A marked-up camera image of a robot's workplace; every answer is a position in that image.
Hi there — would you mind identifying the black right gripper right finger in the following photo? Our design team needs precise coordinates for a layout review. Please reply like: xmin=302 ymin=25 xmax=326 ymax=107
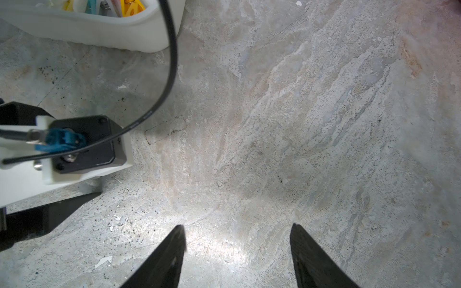
xmin=289 ymin=223 xmax=359 ymax=288

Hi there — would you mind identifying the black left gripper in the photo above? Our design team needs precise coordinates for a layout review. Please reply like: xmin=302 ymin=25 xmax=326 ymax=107
xmin=0 ymin=102 xmax=101 ymax=252

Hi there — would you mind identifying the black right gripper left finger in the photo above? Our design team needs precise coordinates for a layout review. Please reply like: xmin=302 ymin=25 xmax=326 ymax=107
xmin=121 ymin=225 xmax=187 ymax=288

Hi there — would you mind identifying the yellow clothespin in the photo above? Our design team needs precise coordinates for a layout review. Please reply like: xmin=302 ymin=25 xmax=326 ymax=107
xmin=62 ymin=0 xmax=74 ymax=12
xmin=120 ymin=0 xmax=145 ymax=18

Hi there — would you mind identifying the teal clothespin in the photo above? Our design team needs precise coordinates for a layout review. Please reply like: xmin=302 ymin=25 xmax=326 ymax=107
xmin=85 ymin=0 xmax=100 ymax=15

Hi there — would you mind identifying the pink clothespin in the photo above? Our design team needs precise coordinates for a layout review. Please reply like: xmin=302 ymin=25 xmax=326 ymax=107
xmin=108 ymin=0 xmax=122 ymax=18

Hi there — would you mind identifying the white plastic storage box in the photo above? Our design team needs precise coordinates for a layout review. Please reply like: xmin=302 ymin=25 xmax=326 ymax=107
xmin=1 ymin=1 xmax=169 ymax=53

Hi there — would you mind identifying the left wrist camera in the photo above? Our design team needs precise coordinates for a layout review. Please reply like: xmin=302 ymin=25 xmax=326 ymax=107
xmin=1 ymin=115 xmax=134 ymax=207

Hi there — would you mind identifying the black left camera cable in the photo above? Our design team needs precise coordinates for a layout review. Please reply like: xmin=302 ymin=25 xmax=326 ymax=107
xmin=1 ymin=0 xmax=179 ymax=166

